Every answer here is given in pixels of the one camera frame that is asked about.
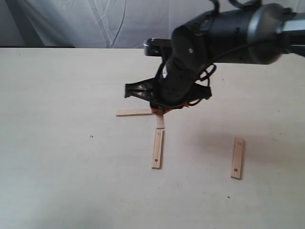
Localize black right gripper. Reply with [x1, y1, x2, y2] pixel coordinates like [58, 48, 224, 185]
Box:
[124, 22, 212, 115]

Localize plain light wood stick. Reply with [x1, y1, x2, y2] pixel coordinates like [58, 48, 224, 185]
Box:
[116, 109, 155, 117]

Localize wood stick with magnets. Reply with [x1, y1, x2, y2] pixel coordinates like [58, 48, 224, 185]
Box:
[151, 129, 164, 169]

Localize wood stick two holes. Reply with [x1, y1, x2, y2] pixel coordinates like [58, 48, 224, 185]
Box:
[231, 137, 244, 180]

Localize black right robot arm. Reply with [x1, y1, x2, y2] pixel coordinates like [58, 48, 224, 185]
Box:
[124, 0, 305, 112]

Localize wood stick end piece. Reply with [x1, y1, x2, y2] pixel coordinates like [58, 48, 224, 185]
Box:
[156, 114, 165, 129]

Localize white backdrop cloth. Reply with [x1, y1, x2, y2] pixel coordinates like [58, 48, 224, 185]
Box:
[0, 0, 305, 49]

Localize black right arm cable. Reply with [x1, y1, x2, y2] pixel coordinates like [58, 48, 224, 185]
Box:
[185, 40, 253, 107]

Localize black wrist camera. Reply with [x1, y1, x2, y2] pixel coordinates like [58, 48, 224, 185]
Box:
[143, 38, 172, 57]

